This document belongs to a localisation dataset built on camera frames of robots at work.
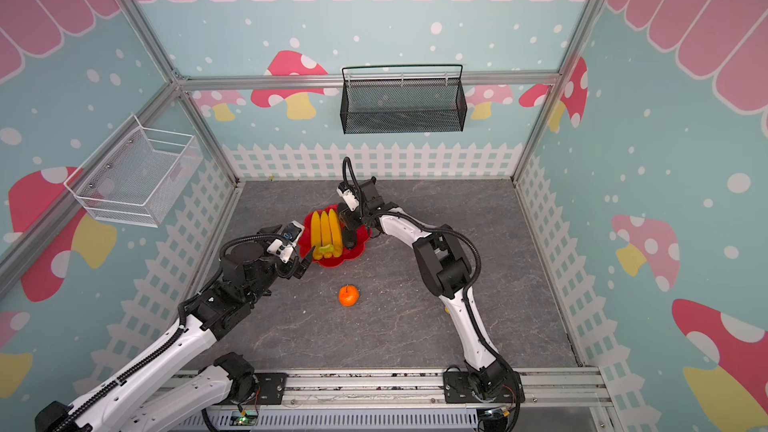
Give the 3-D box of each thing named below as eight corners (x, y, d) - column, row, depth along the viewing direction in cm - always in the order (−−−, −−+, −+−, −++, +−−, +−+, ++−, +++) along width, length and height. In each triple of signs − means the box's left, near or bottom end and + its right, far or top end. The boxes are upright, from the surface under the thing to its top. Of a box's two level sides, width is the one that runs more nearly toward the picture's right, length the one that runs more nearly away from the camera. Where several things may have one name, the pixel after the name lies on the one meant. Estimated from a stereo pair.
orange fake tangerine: (339, 307, 90) (337, 301, 87) (341, 291, 93) (339, 285, 90) (358, 307, 90) (357, 301, 87) (359, 291, 93) (358, 285, 90)
